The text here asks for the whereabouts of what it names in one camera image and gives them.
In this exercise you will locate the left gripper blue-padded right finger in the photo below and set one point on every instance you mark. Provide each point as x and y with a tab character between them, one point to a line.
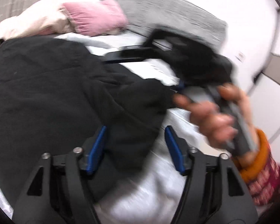
178	149

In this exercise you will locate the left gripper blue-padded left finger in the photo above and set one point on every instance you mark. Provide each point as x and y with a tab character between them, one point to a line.
93	148

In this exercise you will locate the large black coat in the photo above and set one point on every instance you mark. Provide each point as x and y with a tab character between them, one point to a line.
67	107

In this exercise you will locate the person's right hand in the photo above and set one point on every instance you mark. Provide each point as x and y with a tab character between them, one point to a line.
218	127

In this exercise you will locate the light blue checked throw blanket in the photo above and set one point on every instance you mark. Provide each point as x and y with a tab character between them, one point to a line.
154	179

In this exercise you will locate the grey quilted headboard cushion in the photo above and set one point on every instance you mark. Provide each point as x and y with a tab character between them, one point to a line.
145	15

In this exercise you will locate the pink velvet pillow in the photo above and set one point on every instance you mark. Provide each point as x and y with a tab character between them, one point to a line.
93	19

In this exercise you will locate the beige duvet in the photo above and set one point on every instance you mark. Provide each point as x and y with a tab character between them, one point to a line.
42	18

